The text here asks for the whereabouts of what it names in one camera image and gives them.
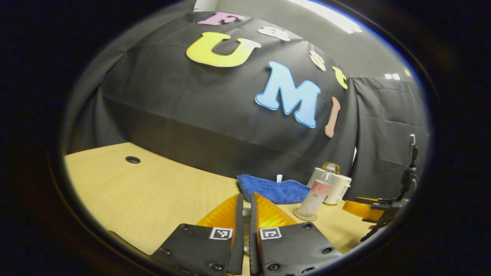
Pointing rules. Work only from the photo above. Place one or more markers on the blue folded towel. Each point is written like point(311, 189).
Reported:
point(268, 189)

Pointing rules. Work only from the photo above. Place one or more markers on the round brown coaster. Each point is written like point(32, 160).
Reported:
point(303, 217)

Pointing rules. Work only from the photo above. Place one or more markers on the small ceiling light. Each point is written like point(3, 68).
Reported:
point(392, 76)

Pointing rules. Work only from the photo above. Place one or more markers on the cream toaster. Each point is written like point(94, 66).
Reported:
point(339, 188)

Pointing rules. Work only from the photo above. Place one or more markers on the clear pink-label water bottle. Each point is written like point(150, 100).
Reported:
point(316, 195)

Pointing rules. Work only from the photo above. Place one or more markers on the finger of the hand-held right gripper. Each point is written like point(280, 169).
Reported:
point(364, 210)

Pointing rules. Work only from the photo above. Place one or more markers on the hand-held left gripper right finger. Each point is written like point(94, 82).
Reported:
point(253, 230)

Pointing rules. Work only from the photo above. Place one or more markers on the black backdrop cloth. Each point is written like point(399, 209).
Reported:
point(184, 99)

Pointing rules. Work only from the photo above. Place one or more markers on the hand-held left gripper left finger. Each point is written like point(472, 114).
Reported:
point(238, 230)

